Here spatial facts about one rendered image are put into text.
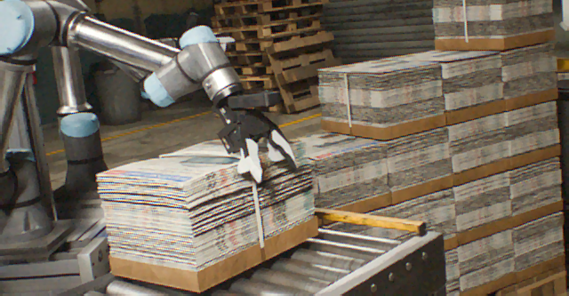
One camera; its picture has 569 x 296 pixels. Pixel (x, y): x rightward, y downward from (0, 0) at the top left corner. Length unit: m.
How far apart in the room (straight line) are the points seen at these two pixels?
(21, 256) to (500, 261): 1.82
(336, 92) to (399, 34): 7.46
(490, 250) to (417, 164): 0.52
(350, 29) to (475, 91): 7.85
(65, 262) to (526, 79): 1.87
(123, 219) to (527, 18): 1.93
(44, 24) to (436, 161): 1.53
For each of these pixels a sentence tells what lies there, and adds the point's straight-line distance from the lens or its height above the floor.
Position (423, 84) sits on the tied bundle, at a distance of 2.76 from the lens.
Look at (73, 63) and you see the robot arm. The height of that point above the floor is 1.21.
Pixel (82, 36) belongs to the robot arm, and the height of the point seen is 1.32.
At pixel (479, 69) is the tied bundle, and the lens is 2.94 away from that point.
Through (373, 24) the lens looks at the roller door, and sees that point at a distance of 10.47.
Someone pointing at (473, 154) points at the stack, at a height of 0.70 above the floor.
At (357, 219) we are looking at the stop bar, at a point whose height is 0.81.
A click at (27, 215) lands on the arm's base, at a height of 0.88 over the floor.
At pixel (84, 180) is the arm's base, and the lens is 2.54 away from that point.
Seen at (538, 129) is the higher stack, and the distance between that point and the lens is 3.20.
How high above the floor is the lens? 1.37
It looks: 11 degrees down
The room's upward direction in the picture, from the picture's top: 6 degrees counter-clockwise
